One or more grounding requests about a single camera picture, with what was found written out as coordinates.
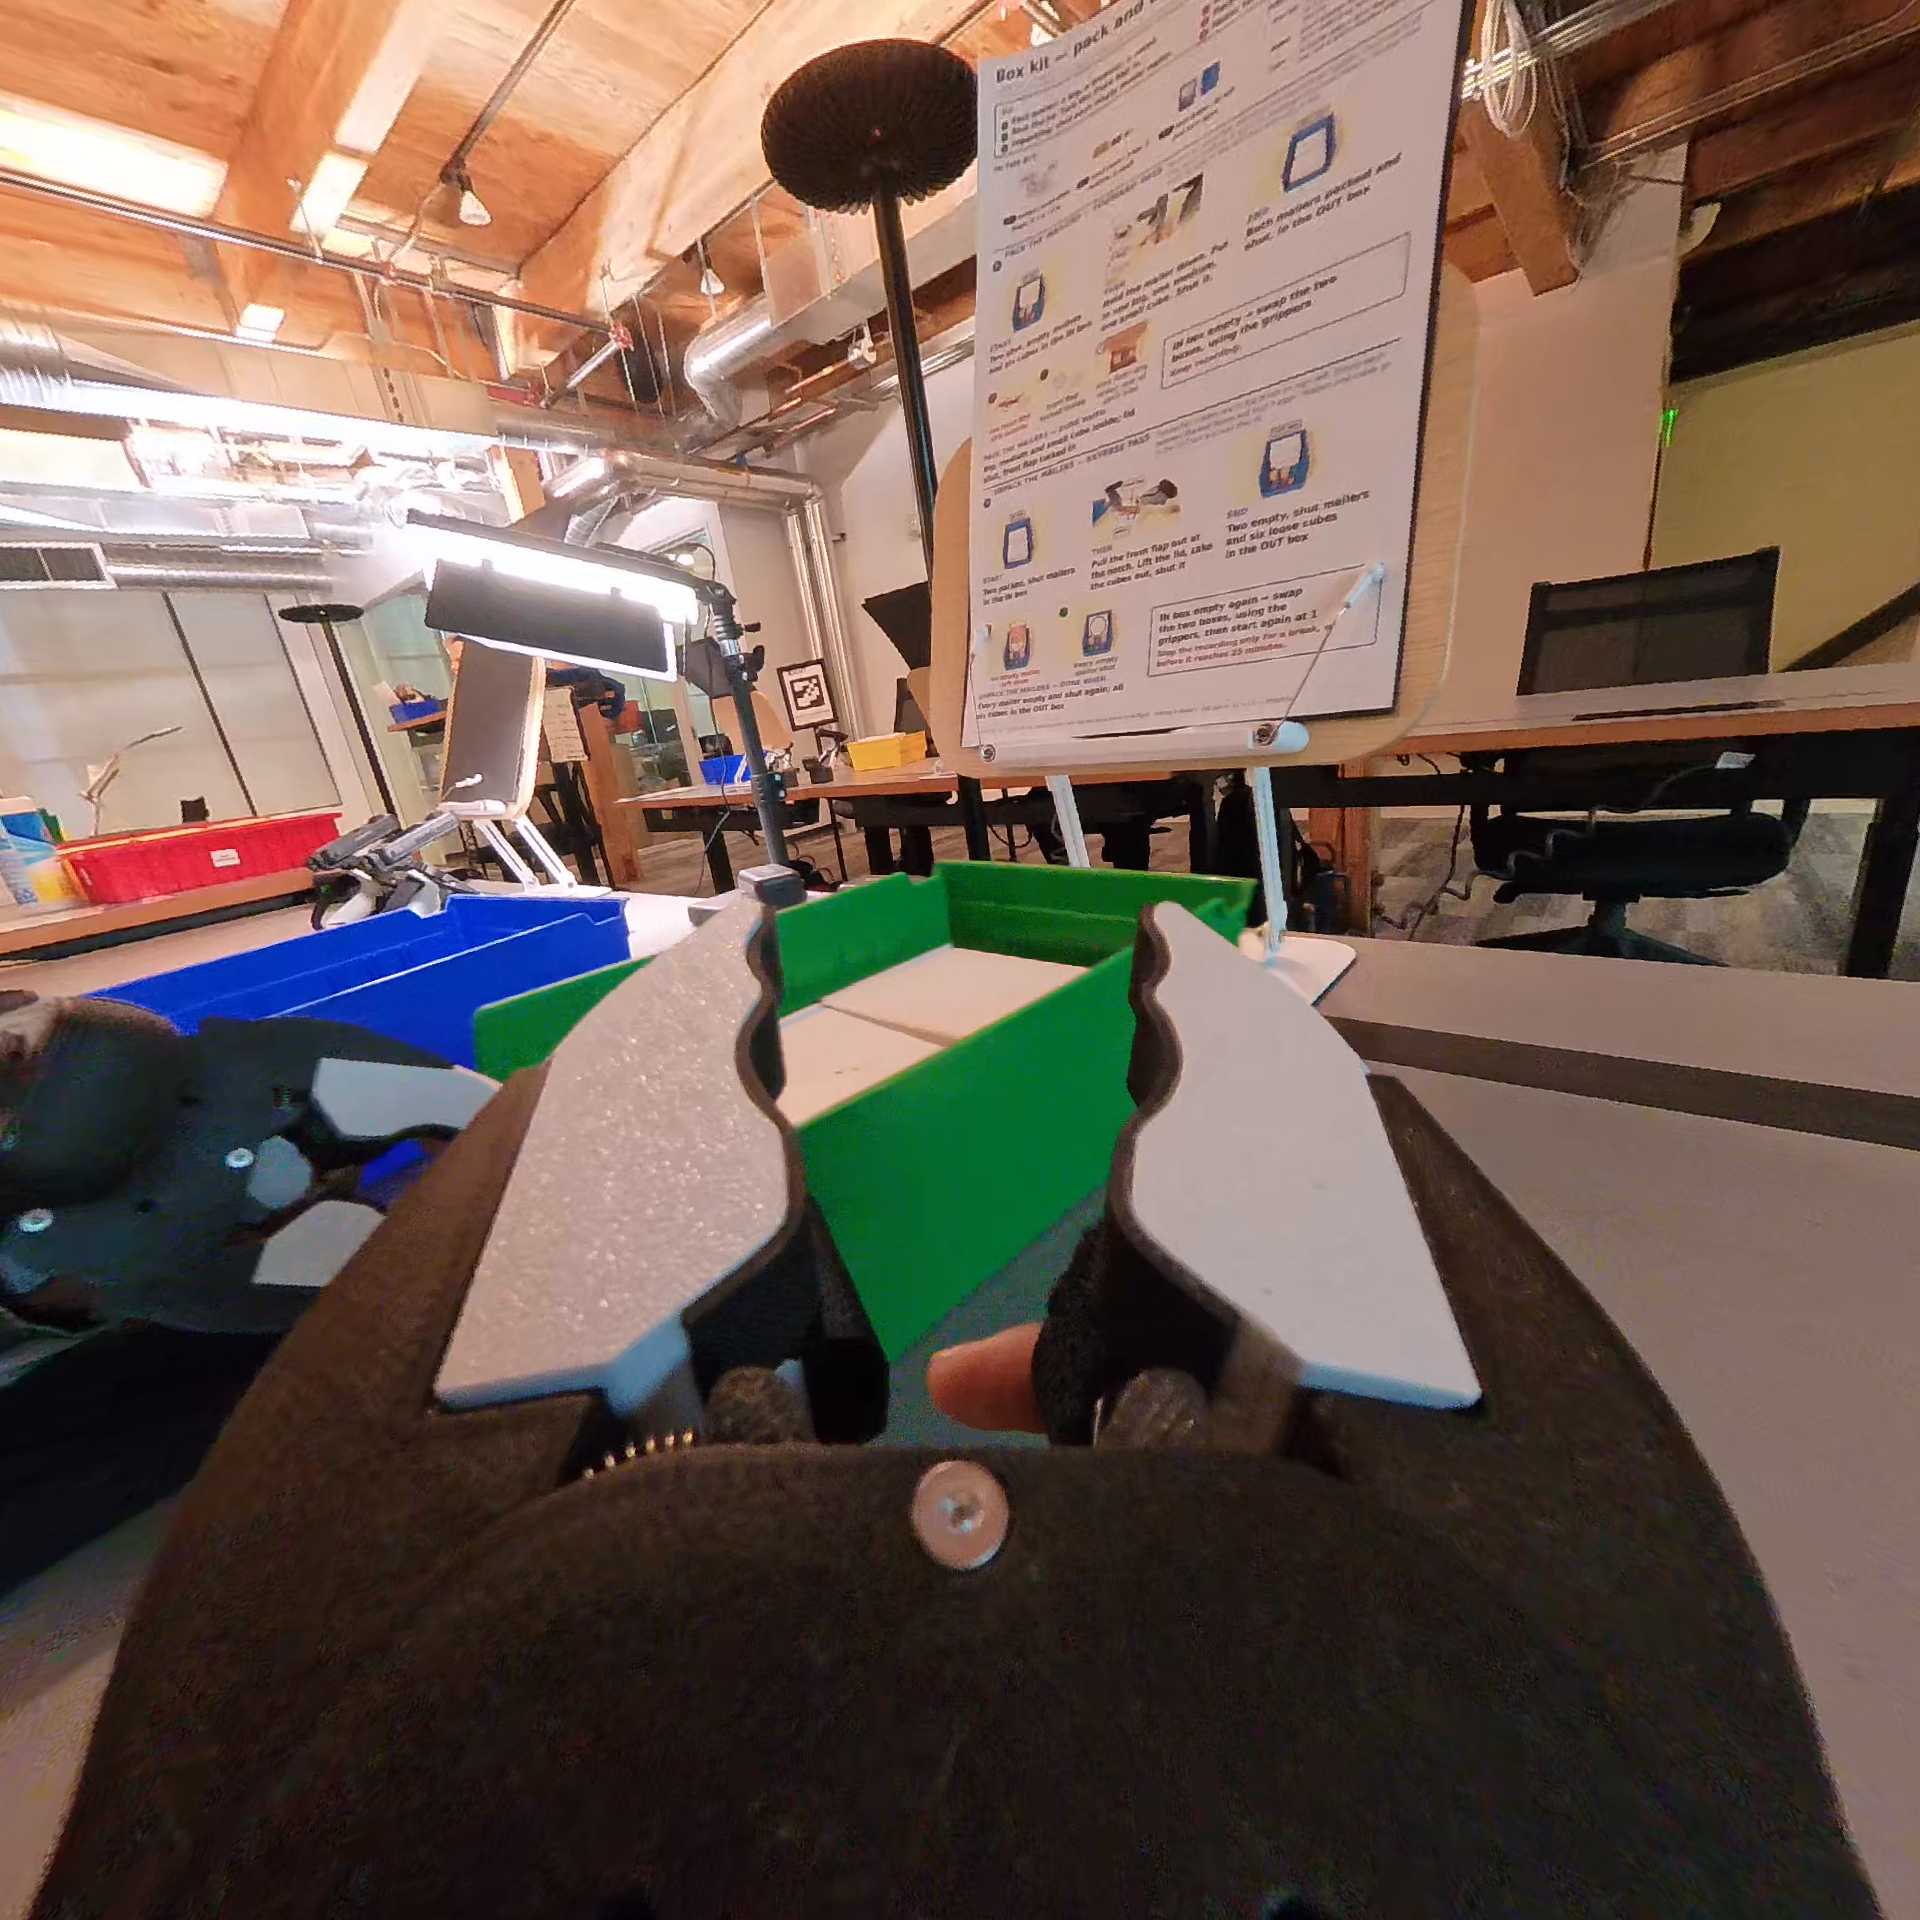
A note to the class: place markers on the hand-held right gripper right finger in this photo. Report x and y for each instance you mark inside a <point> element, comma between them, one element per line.
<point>1276,1185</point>

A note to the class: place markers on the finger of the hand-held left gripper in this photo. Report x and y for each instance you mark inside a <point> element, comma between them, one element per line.
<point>319,1245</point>
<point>390,1100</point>

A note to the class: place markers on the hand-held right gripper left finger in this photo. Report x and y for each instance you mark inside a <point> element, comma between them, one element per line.
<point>630,1202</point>

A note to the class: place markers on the blue plastic bin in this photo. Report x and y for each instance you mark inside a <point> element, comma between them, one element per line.
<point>375,975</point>

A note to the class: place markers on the green plastic bin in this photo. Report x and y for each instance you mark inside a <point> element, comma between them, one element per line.
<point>960,1172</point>

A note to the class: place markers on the person's right hand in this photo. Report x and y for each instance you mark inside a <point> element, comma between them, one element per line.
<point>990,1382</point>

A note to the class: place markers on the black and white gadget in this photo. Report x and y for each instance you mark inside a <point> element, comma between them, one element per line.
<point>375,857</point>

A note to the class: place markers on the red plastic bin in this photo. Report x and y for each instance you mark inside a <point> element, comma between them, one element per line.
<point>195,863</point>

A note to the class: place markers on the dark grey box device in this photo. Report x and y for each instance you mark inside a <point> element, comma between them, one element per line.
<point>774,885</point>

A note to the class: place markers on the grey document stand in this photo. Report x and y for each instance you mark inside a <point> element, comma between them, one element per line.
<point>487,734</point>

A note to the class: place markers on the small blue bin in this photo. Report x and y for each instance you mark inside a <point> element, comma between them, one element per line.
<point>723,772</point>
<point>422,710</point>

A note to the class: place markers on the black floor lamp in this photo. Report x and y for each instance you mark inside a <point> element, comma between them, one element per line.
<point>319,614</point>

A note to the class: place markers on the yellow plastic bin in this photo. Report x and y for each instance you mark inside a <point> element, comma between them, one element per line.
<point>885,750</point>

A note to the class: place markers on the framed black-white marker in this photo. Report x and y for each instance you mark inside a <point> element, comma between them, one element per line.
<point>806,694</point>

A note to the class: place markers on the long wooden table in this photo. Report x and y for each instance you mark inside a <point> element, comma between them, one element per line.
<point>1800,699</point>

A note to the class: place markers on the printed instruction sheet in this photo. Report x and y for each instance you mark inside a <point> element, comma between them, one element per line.
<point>1200,451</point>

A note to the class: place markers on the ceiling light panel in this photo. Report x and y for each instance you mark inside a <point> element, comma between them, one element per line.
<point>107,158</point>

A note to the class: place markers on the silver ventilation duct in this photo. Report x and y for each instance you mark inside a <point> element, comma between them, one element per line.
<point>720,370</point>

